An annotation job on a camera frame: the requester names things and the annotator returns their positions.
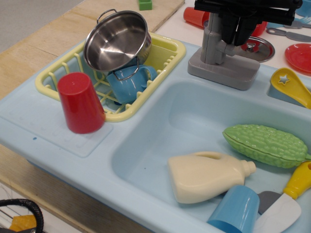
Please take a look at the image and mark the blue cup top right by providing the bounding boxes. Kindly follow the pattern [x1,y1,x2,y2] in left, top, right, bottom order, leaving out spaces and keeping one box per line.
[295,0,311,17]

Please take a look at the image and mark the stainless steel pot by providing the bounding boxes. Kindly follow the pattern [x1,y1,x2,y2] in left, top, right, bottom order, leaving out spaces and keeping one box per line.
[83,9,152,72]

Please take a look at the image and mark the green toy block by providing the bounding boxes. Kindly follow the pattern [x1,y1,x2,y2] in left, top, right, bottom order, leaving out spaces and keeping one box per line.
[138,0,153,11]

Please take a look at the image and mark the yellow object bottom left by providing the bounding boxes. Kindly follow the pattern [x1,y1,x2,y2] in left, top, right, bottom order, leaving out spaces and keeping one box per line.
[9,215,36,232]

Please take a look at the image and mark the blue plastic cup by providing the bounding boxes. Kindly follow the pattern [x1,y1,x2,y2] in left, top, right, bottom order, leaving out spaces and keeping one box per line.
[207,185,259,233]

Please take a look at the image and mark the green toy bitter gourd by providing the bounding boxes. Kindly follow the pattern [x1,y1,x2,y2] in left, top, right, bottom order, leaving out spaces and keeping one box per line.
[223,124,311,168]

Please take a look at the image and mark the light blue toy sink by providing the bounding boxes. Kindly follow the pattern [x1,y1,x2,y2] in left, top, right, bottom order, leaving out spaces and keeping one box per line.
[0,43,311,233]

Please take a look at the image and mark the blue toy mug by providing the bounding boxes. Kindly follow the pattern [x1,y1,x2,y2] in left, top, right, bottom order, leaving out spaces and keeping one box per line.
[106,65,157,104]

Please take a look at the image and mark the black braided cable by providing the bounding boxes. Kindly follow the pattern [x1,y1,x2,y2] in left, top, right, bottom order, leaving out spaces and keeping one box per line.
[0,199,44,233]

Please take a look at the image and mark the red plastic cup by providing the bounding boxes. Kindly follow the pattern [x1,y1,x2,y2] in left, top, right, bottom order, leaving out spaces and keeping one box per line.
[57,72,105,134]

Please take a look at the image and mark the red plastic plate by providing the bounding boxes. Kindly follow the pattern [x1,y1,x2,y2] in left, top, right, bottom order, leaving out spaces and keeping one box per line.
[284,43,311,76]

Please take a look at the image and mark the yellow handled toy knife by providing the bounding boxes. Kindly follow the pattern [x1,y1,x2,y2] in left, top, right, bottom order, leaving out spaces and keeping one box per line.
[254,161,311,233]

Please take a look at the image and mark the grey sink drain plug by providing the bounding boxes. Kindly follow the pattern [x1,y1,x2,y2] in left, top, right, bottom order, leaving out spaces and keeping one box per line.
[258,191,281,215]

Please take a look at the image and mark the cream toy detergent bottle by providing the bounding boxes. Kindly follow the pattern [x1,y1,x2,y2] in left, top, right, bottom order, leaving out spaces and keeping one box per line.
[168,151,256,204]

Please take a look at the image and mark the yellow star spoon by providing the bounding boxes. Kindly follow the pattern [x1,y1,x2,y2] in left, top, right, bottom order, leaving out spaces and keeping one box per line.
[270,67,311,109]

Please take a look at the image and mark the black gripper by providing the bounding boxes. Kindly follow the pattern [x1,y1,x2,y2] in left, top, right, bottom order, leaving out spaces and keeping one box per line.
[194,0,303,46]

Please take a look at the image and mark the grey toy spatula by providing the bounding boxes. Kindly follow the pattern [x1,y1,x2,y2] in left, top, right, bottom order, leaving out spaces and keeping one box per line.
[284,20,311,29]

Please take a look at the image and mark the grey toy faucet with lever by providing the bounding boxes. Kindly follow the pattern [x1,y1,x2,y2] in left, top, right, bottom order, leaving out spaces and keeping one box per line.
[188,13,260,90]

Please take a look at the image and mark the blue toy fork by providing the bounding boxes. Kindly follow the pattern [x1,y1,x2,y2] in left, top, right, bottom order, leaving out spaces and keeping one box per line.
[266,17,311,29]

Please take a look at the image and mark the red toy mug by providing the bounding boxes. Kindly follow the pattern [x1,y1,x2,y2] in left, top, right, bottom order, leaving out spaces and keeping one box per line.
[251,21,268,37]

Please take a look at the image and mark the grey toy knife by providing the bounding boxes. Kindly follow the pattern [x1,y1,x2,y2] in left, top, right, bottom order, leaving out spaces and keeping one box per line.
[266,28,311,43]

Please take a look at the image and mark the steel pot lid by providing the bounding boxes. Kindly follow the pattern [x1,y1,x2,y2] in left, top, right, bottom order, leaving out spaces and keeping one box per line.
[237,36,275,63]

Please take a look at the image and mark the red cup lying down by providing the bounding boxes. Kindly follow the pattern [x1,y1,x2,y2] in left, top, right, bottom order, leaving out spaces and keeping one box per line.
[183,7,210,28]

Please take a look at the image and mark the yellow dish rack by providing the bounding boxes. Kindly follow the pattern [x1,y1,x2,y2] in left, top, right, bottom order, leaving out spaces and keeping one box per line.
[35,33,186,122]

